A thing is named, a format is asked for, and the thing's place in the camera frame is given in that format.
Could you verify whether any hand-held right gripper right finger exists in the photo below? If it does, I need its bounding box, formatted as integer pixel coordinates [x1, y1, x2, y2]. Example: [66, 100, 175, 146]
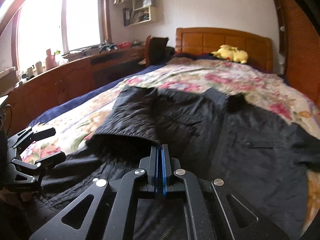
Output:
[161, 144, 292, 240]

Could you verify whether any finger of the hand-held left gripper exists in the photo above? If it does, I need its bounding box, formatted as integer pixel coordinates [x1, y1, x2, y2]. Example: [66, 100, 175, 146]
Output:
[7, 126, 56, 153]
[10, 152, 66, 192]

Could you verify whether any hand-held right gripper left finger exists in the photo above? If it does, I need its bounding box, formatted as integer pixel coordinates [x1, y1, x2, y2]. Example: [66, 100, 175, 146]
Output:
[29, 144, 161, 240]

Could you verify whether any black jacket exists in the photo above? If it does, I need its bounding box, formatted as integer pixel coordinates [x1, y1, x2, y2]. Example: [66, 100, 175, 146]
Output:
[5, 85, 320, 240]

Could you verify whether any long wooden cabinet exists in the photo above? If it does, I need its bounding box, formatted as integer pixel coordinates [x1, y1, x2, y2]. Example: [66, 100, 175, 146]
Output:
[7, 46, 148, 137]

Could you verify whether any pink bottle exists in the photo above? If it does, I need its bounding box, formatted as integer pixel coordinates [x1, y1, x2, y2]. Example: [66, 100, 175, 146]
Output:
[45, 49, 57, 70]

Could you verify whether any floral blanket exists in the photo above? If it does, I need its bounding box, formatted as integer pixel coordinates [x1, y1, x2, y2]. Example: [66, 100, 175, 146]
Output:
[20, 56, 320, 232]

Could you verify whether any dark toy model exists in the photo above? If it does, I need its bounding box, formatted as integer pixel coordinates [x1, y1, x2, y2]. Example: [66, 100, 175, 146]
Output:
[99, 40, 118, 53]

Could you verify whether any window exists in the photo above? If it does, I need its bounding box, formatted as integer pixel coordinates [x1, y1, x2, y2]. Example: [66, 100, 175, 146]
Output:
[16, 0, 107, 65]

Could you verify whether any wooden chair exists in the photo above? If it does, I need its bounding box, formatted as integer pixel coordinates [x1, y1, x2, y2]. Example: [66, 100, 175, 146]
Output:
[143, 35, 170, 67]

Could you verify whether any yellow plush toy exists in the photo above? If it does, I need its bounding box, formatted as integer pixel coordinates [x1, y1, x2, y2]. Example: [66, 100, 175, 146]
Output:
[211, 44, 249, 64]

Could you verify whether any wooden bed headboard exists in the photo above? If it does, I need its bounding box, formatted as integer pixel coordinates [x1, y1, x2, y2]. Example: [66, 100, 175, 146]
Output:
[175, 27, 274, 73]

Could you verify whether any wooden wardrobe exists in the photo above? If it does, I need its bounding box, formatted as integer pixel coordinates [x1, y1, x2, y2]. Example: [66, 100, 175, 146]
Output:
[267, 0, 320, 140]

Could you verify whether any white wall shelf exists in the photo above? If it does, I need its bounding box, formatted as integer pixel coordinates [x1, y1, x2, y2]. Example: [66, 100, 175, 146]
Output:
[122, 0, 164, 27]

